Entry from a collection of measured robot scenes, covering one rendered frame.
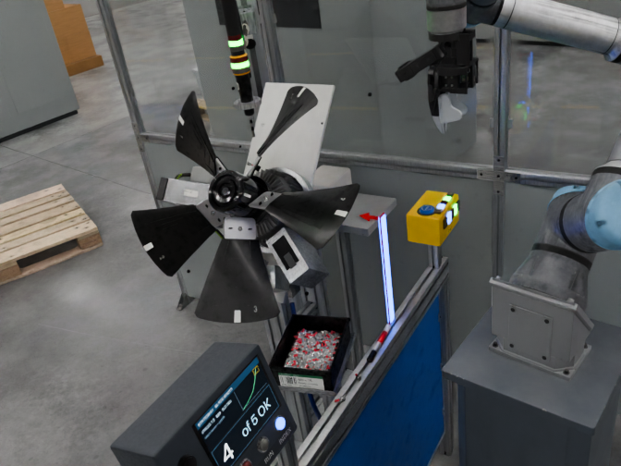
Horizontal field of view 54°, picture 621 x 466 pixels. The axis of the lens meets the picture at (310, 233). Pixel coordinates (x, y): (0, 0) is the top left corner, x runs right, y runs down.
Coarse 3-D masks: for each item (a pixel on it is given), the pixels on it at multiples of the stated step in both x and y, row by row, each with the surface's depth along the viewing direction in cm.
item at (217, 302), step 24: (240, 240) 169; (216, 264) 166; (240, 264) 167; (264, 264) 169; (216, 288) 165; (240, 288) 165; (264, 288) 167; (216, 312) 164; (240, 312) 164; (264, 312) 164
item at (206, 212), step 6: (198, 204) 174; (204, 204) 174; (210, 204) 174; (204, 210) 175; (210, 210) 175; (204, 216) 176; (210, 216) 177; (216, 216) 176; (222, 216) 176; (228, 216) 176; (210, 222) 177; (216, 222) 177; (222, 222) 177
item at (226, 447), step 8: (224, 440) 96; (232, 440) 97; (216, 448) 94; (224, 448) 96; (232, 448) 97; (216, 456) 94; (224, 456) 95; (232, 456) 97; (224, 464) 95; (232, 464) 97
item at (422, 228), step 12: (432, 192) 182; (444, 192) 181; (420, 204) 176; (432, 204) 175; (408, 216) 172; (420, 216) 170; (432, 216) 169; (444, 216) 171; (456, 216) 180; (408, 228) 174; (420, 228) 172; (432, 228) 170; (408, 240) 177; (420, 240) 174; (432, 240) 172
